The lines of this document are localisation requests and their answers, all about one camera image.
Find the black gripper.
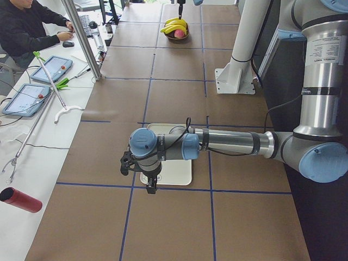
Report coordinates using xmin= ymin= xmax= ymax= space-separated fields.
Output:
xmin=177 ymin=0 xmax=185 ymax=19
xmin=138 ymin=166 xmax=162 ymax=194

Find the yellow banana carried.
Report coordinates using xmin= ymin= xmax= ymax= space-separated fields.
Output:
xmin=165 ymin=17 xmax=187 ymax=27

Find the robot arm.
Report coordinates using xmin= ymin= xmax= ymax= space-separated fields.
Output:
xmin=177 ymin=0 xmax=203 ymax=19
xmin=120 ymin=1 xmax=347 ymax=194

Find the yellow banana in basket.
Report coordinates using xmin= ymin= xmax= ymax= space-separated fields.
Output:
xmin=160 ymin=24 xmax=187 ymax=35

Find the wicker fruit basket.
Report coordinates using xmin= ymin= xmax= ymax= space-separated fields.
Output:
xmin=165 ymin=25 xmax=189 ymax=42

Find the pink apple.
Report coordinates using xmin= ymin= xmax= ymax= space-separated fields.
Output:
xmin=174 ymin=29 xmax=186 ymax=39

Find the white bear tray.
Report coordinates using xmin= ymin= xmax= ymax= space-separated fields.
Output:
xmin=147 ymin=123 xmax=192 ymax=187

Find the clear water bottle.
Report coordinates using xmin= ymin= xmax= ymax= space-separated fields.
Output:
xmin=89 ymin=21 xmax=104 ymax=51

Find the black computer mouse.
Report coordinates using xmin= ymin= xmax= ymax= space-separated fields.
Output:
xmin=63 ymin=41 xmax=74 ymax=48

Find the blue teach pendant far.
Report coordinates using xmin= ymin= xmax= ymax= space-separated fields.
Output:
xmin=30 ymin=55 xmax=73 ymax=84

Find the blue teach pendant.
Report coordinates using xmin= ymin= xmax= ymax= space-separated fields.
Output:
xmin=30 ymin=55 xmax=73 ymax=84
xmin=2 ymin=84 xmax=51 ymax=117

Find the long metal grabber tool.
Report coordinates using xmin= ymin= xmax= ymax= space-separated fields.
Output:
xmin=1 ymin=91 xmax=55 ymax=185

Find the red cylinder bottle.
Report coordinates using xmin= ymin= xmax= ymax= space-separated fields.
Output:
xmin=1 ymin=187 xmax=42 ymax=213

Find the blue teach pendant near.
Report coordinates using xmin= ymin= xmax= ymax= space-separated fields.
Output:
xmin=2 ymin=84 xmax=51 ymax=117

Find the seated person black jacket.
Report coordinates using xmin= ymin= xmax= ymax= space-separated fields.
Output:
xmin=1 ymin=1 xmax=74 ymax=69

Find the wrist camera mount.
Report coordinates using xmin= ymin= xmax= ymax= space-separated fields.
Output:
xmin=120 ymin=151 xmax=138 ymax=176

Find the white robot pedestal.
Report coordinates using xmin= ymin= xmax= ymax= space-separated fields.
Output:
xmin=215 ymin=0 xmax=271 ymax=95

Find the aluminium frame post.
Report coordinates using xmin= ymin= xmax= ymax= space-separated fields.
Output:
xmin=61 ymin=0 xmax=102 ymax=81

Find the green handled grabber tool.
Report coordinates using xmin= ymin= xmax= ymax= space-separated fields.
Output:
xmin=33 ymin=51 xmax=84 ymax=124

